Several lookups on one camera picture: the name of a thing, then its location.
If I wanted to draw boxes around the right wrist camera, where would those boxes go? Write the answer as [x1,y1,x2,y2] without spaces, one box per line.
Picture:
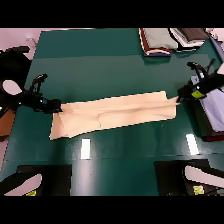
[186,61,208,82]

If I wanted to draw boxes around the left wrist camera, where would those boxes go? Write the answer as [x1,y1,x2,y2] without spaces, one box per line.
[30,73,49,95]

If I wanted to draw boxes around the blue garment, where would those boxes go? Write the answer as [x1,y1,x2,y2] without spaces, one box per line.
[208,34,224,63]

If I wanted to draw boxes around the dark brown garment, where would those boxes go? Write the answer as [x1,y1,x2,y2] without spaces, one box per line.
[179,28,210,43]

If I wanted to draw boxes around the grey garment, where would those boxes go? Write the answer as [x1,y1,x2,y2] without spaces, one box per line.
[143,28,180,51]

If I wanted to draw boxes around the beige garment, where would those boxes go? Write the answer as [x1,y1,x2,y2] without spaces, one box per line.
[49,90,181,141]

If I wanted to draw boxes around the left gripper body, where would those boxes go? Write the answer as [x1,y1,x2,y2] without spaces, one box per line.
[39,97,64,115]

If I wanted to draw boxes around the black garment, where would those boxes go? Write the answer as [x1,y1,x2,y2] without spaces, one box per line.
[185,95,224,139]

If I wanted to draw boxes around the dark red garment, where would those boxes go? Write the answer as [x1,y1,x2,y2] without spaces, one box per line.
[138,28,173,58]

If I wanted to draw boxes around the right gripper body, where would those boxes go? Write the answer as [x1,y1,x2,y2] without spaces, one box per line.
[176,85,196,104]

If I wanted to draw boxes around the black cable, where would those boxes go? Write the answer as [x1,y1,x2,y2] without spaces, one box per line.
[206,58,217,75]

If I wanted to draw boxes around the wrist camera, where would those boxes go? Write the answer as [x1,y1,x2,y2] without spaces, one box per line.
[30,73,49,95]
[186,61,208,82]

